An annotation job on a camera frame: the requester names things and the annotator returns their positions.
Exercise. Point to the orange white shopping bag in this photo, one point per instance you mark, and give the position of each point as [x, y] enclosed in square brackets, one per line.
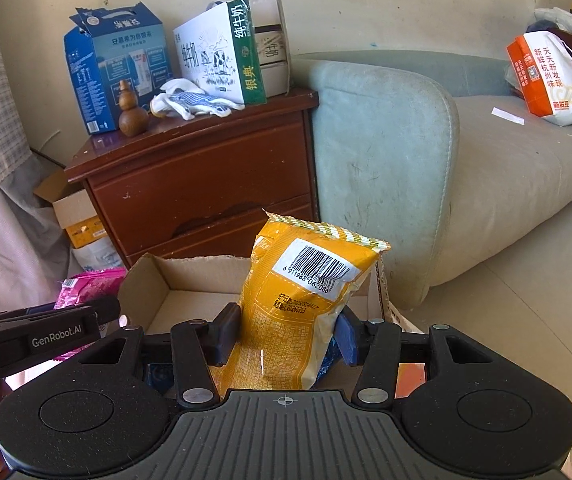
[542, 64]

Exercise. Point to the wooden gourd ornament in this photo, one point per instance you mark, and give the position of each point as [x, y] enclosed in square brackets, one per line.
[133, 119]

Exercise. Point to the white green milk carton box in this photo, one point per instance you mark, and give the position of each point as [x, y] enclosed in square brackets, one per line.
[217, 51]

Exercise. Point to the yellow snack bag with barcode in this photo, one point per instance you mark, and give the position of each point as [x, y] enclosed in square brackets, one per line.
[302, 274]

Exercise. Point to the white paper slip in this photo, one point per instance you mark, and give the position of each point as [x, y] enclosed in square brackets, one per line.
[509, 117]

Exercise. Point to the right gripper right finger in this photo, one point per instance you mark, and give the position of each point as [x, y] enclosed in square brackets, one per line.
[375, 346]

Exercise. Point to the small open cardboard box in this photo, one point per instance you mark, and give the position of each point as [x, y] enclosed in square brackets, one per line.
[73, 209]

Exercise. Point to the grey white carton box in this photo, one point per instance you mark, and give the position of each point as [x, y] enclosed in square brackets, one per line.
[271, 41]

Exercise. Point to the blue carton box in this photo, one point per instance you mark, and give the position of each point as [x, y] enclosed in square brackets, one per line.
[106, 46]

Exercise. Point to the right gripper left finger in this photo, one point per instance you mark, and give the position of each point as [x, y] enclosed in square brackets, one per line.
[197, 345]

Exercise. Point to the dark red wooden nightstand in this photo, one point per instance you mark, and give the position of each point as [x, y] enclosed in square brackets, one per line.
[203, 187]

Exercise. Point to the white blue work gloves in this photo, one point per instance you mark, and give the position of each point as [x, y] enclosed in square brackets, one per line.
[179, 97]

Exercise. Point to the pale green sofa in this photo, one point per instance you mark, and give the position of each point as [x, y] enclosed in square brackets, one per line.
[407, 150]

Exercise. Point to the white plastic bag blue text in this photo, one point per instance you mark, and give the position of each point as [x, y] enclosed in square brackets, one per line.
[98, 256]

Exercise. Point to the cardboard milk tray box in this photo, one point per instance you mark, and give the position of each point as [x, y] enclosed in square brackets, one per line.
[158, 293]

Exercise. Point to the pink snack bag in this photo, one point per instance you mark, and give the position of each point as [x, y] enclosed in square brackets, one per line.
[88, 286]

